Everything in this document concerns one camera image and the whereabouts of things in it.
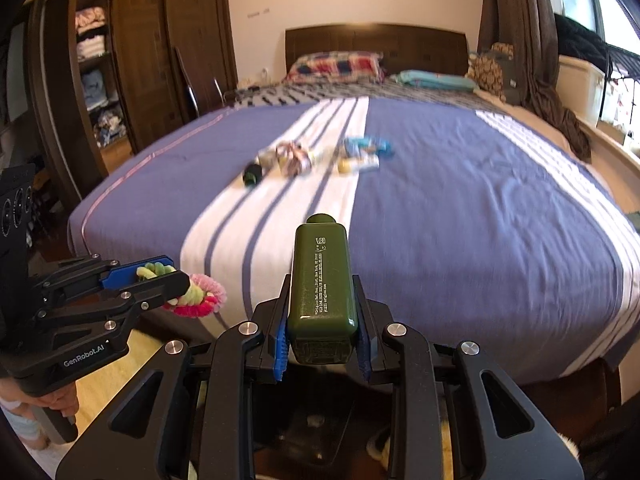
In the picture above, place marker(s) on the cream yellow small bottle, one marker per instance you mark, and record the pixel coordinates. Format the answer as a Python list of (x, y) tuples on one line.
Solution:
[(357, 164)]

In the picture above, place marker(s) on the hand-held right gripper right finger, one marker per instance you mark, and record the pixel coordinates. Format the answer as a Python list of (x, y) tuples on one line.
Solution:
[(364, 355)]

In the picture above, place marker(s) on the blue snack packet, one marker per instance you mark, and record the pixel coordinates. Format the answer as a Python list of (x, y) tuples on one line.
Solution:
[(367, 145)]

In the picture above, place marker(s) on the metal folding chair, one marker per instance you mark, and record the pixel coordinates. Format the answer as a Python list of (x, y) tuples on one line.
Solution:
[(192, 90)]

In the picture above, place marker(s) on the plaid pillow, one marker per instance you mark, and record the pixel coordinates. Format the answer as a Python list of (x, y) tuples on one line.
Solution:
[(332, 67)]

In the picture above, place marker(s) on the white storage box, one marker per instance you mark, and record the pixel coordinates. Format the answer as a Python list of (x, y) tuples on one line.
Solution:
[(580, 90)]

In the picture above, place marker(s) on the dark green rectangular bottle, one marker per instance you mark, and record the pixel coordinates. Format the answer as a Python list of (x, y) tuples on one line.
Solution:
[(322, 280)]

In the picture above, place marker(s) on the black clothes pile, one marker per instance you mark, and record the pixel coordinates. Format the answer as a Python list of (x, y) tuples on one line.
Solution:
[(580, 40)]

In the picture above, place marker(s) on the blue white striped blanket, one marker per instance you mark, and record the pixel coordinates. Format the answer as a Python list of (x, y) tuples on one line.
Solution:
[(475, 240)]

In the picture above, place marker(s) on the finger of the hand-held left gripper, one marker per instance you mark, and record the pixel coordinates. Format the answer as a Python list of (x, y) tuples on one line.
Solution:
[(120, 273), (160, 290)]

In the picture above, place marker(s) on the teal pillow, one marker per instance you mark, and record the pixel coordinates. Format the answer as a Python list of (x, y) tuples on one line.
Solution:
[(435, 80)]

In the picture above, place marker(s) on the brown wooden headboard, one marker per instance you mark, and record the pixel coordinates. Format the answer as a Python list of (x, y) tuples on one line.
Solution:
[(375, 40)]

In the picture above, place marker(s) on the person's left hand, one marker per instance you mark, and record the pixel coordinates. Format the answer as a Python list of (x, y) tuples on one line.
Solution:
[(57, 402)]

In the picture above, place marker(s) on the brown patterned cushion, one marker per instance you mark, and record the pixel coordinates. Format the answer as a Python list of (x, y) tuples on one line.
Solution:
[(487, 72)]

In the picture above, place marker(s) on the brown wooden wardrobe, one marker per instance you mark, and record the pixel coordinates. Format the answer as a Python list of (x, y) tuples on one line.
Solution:
[(150, 50)]

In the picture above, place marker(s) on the small dark green bottle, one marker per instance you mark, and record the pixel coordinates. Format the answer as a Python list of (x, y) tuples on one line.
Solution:
[(251, 173)]

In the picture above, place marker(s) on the patterned ribbon bundle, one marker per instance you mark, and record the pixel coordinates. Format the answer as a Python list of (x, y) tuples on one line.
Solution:
[(294, 159)]

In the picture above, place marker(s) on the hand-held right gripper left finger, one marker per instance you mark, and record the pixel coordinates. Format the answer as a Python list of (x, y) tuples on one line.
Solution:
[(281, 355)]

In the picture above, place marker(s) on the brown curtain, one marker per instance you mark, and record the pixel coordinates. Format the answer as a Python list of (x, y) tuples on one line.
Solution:
[(530, 35)]

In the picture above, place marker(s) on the grey striped bed sheet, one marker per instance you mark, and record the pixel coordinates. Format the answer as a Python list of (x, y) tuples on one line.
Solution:
[(400, 94)]

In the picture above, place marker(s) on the person's left forearm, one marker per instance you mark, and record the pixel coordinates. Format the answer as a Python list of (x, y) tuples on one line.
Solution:
[(22, 427)]

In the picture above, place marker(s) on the stack of folded clothes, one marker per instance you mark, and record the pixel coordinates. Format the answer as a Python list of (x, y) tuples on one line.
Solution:
[(95, 60)]

